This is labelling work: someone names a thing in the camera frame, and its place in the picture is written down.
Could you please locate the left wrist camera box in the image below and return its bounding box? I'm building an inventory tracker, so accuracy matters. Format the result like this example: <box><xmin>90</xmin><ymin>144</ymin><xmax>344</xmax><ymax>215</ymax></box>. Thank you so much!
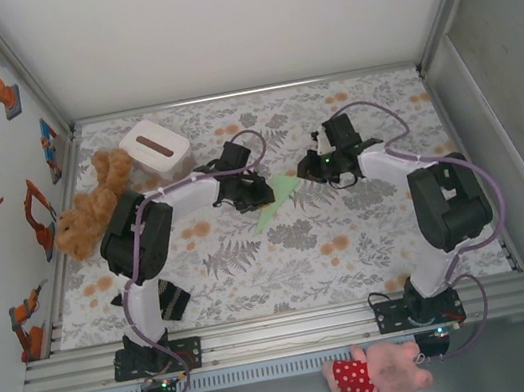
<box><xmin>217</xmin><ymin>138</ymin><xmax>257</xmax><ymax>173</ymax></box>

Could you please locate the control board with green light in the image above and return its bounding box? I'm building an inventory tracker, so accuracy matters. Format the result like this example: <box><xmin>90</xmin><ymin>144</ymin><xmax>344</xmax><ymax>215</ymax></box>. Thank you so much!
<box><xmin>138</xmin><ymin>371</ymin><xmax>192</xmax><ymax>392</ymax></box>
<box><xmin>414</xmin><ymin>321</ymin><xmax>468</xmax><ymax>361</ymax></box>

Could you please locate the blue and orange wall sticker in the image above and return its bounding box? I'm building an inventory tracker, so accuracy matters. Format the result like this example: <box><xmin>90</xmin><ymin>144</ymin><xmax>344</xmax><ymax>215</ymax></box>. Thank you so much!
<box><xmin>36</xmin><ymin>115</ymin><xmax>69</xmax><ymax>187</ymax></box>

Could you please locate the white and pink tissue box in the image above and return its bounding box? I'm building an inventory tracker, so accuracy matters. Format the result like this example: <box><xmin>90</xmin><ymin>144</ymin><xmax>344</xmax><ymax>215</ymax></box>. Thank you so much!
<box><xmin>115</xmin><ymin>112</ymin><xmax>198</xmax><ymax>190</ymax></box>

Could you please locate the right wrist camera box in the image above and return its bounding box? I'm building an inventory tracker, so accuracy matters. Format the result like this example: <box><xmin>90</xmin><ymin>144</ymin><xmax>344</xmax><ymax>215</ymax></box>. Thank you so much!
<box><xmin>308</xmin><ymin>111</ymin><xmax>363</xmax><ymax>155</ymax></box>

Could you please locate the perforated grey cable duct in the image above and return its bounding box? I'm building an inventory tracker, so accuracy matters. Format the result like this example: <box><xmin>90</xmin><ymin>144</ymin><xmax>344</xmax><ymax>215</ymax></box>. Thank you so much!
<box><xmin>92</xmin><ymin>334</ymin><xmax>422</xmax><ymax>392</ymax></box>

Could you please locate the brown plush teddy bear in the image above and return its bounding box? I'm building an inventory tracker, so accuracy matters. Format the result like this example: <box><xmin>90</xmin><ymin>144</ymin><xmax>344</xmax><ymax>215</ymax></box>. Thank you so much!
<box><xmin>40</xmin><ymin>144</ymin><xmax>151</xmax><ymax>267</ymax></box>

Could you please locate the aluminium frame side rail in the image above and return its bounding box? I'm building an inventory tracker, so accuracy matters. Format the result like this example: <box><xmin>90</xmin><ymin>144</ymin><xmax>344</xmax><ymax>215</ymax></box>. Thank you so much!
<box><xmin>8</xmin><ymin>128</ymin><xmax>120</xmax><ymax>358</ymax></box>
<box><xmin>417</xmin><ymin>56</ymin><xmax>524</xmax><ymax>285</ymax></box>

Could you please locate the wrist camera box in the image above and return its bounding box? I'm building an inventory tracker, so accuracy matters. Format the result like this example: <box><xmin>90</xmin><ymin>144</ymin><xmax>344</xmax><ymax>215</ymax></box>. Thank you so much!
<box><xmin>308</xmin><ymin>111</ymin><xmax>363</xmax><ymax>155</ymax></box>
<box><xmin>217</xmin><ymin>138</ymin><xmax>257</xmax><ymax>173</ymax></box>

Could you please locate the thin aluminium frame rail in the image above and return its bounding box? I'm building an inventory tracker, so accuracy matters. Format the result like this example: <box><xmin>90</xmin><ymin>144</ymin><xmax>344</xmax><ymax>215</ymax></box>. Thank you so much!
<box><xmin>68</xmin><ymin>57</ymin><xmax>423</xmax><ymax>130</ymax></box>

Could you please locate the light green paper sheet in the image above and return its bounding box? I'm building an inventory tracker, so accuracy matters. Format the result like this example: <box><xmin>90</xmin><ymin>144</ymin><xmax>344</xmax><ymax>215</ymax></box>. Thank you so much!
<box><xmin>244</xmin><ymin>168</ymin><xmax>312</xmax><ymax>236</ymax></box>

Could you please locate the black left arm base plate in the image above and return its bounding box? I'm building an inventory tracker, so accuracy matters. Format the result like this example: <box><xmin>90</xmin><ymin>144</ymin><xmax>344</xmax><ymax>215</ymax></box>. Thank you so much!
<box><xmin>109</xmin><ymin>334</ymin><xmax>207</xmax><ymax>384</ymax></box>

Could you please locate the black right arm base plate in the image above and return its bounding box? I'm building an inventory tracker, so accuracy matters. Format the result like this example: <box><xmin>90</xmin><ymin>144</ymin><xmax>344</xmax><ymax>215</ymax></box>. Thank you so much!
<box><xmin>370</xmin><ymin>287</ymin><xmax>467</xmax><ymax>337</ymax></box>

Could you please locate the aluminium frame rail with slots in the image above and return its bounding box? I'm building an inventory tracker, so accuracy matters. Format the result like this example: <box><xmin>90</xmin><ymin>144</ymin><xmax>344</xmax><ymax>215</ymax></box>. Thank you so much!
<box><xmin>15</xmin><ymin>269</ymin><xmax>524</xmax><ymax>392</ymax></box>

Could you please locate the black striped cloth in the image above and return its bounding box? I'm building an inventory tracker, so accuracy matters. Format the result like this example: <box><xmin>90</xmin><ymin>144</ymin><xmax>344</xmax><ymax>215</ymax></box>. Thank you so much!
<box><xmin>108</xmin><ymin>274</ymin><xmax>196</xmax><ymax>333</ymax></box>

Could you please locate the pink plush pig toy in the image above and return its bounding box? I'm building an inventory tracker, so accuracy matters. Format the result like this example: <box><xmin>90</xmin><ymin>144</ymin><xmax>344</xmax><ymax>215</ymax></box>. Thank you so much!
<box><xmin>318</xmin><ymin>331</ymin><xmax>438</xmax><ymax>392</ymax></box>

